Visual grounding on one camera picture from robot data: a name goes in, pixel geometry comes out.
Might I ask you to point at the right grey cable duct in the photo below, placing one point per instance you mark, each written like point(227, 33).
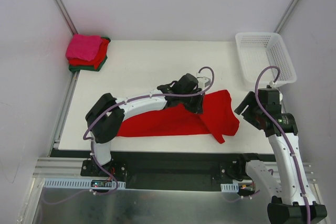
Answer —
point(230, 188)

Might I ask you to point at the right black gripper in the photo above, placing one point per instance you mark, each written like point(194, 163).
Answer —
point(247, 106)

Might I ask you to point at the left grey cable duct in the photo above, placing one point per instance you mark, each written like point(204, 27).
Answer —
point(74, 183)

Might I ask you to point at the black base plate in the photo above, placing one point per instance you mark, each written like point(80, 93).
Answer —
point(173, 171)

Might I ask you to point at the grey cable duct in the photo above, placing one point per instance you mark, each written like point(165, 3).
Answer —
point(230, 188)
point(74, 183)

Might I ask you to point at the white plastic basket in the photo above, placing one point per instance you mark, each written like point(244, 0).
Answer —
point(258, 50)

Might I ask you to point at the red t shirt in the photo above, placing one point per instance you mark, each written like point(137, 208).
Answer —
point(217, 120)
point(99, 58)

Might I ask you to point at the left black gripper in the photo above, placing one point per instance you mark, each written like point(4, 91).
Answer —
point(196, 102)

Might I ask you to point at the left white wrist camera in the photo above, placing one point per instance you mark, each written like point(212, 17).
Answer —
point(203, 82)

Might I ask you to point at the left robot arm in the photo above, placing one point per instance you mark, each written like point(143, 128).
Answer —
point(105, 118)

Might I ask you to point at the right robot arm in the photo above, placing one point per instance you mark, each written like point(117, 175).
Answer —
point(290, 198)

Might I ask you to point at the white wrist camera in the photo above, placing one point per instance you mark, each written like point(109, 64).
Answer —
point(203, 82)
point(273, 85)

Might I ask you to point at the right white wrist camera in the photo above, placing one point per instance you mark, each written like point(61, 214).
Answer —
point(273, 85)

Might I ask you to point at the folded green t shirt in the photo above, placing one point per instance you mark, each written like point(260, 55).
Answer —
point(75, 69)

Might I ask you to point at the folded red t shirt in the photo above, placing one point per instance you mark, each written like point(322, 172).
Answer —
point(99, 58)

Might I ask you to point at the folded pink t shirt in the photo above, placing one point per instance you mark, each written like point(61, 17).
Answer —
point(83, 47)

